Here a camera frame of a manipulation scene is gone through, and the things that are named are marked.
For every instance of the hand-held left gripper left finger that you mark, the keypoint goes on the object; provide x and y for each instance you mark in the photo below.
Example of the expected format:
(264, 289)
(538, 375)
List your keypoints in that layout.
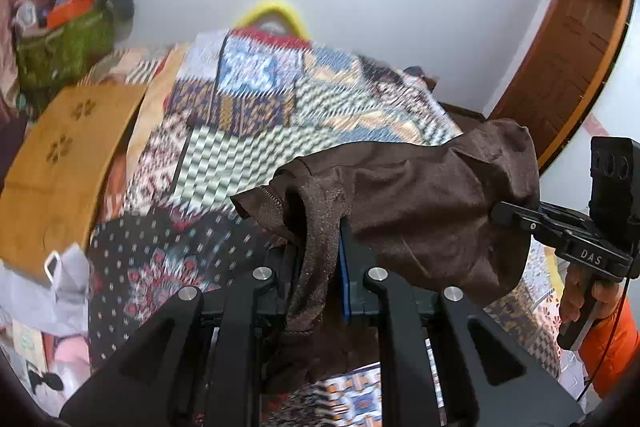
(265, 297)

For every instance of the wooden board with flower cutouts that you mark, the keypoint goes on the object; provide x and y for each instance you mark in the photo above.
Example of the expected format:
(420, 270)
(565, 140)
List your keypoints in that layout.
(60, 187)

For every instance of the flat orange box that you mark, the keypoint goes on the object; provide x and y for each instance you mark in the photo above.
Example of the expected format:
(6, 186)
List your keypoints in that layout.
(70, 13)

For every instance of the light pink item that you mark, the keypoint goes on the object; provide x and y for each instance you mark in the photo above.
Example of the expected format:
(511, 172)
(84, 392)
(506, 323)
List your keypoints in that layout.
(70, 359)

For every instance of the dark brown wooden furniture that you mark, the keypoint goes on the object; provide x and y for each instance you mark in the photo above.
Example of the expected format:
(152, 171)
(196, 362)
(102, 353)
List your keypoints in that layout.
(462, 117)

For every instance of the brown wooden door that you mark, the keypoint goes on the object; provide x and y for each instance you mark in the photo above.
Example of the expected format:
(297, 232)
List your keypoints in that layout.
(565, 57)

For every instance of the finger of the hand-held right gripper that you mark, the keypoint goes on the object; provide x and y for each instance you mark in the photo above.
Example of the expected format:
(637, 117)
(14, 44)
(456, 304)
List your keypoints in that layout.
(520, 217)

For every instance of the brown small garment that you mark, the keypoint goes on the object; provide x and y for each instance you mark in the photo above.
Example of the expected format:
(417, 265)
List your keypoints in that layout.
(425, 207)

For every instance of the patchwork patterned blanket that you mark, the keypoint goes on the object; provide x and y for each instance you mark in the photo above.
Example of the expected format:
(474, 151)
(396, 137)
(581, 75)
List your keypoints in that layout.
(225, 167)

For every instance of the person's right hand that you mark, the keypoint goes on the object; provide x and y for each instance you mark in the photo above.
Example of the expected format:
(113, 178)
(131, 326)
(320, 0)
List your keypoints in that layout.
(569, 297)

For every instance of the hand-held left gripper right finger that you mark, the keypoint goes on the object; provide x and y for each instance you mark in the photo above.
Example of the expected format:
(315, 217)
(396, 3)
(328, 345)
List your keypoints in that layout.
(344, 277)

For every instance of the person's right forearm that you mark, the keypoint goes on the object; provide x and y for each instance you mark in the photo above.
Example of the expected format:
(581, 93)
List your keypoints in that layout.
(607, 352)

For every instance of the dark cloth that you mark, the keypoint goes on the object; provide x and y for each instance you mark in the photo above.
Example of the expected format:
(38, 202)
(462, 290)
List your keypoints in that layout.
(420, 78)

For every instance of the dusty pink fabric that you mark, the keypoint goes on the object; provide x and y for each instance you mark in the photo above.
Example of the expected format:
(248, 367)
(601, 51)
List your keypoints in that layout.
(10, 47)

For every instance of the striped beige cloth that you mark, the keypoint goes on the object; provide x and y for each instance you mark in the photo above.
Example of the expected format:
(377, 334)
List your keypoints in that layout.
(125, 67)

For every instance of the white plastic bag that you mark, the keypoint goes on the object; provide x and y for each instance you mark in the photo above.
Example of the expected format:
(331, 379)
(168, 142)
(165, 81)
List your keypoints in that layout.
(30, 302)

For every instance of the small white device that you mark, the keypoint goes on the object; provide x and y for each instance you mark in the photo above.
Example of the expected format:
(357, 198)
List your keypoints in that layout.
(51, 268)

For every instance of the green bag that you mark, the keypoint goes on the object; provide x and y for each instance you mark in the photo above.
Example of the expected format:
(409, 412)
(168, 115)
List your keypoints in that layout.
(60, 52)

